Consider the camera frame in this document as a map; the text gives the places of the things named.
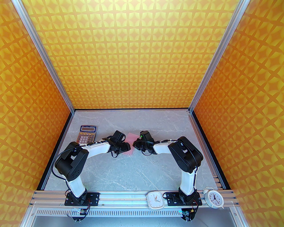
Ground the pink paper sheet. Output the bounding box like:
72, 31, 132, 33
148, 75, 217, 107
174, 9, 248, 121
124, 132, 140, 155

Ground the aluminium corner post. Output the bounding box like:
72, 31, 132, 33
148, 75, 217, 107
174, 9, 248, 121
12, 0, 75, 114
188, 0, 250, 114

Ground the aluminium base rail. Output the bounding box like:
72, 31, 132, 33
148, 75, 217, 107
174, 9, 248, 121
30, 191, 238, 207

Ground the slotted white cable duct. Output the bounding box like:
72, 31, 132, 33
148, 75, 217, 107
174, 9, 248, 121
35, 208, 185, 217

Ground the square white table clock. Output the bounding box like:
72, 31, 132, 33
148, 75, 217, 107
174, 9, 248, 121
147, 192, 165, 210

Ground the calculator with yellow keys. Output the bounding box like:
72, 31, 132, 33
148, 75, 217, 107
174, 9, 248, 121
77, 125, 97, 143

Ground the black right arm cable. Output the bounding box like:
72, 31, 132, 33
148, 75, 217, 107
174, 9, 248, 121
142, 139, 178, 156

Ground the side rail with black trim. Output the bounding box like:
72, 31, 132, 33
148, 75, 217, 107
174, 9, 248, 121
189, 112, 231, 190
36, 112, 75, 191

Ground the small circuit board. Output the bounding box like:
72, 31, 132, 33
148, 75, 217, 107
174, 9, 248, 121
180, 207, 197, 222
71, 208, 89, 223

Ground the round white alarm clock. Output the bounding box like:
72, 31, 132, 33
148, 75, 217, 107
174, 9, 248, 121
204, 187, 224, 209

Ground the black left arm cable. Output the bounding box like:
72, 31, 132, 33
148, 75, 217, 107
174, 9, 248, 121
52, 137, 120, 185

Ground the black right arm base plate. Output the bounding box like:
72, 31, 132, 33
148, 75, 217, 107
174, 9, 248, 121
166, 192, 203, 206

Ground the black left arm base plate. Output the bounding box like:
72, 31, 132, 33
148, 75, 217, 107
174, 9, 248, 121
64, 192, 100, 206

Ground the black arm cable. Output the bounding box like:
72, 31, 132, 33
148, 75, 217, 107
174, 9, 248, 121
52, 137, 120, 185
142, 139, 178, 156

